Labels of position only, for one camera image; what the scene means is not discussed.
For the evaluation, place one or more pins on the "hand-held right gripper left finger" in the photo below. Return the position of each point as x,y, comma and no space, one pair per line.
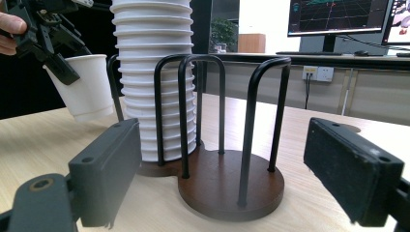
103,167

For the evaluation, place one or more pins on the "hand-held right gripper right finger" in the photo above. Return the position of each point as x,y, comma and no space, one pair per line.
351,170

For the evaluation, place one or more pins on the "single white paper cup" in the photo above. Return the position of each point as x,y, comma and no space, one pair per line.
87,96

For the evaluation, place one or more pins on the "stack of white paper cups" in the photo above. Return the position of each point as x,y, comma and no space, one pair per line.
151,38

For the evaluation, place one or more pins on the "dark office desk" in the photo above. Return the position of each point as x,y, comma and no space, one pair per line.
322,61

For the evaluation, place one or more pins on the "black computer mouse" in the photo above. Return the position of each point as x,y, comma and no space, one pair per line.
361,53

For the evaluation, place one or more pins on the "black keyboard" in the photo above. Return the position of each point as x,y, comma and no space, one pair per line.
309,53

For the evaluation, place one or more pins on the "monitor with white screen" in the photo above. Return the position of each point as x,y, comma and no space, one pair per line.
398,22

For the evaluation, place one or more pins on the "monitor with dark screen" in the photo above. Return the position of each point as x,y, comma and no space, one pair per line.
335,16

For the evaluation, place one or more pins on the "brown wooden cabinet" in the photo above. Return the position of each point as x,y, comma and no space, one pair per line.
252,43

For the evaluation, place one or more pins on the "green potted plant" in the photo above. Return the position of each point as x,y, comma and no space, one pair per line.
224,34

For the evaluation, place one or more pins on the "white wall socket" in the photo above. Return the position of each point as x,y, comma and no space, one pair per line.
325,74

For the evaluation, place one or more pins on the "wall socket with yellow label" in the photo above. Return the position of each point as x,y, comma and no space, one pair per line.
310,72

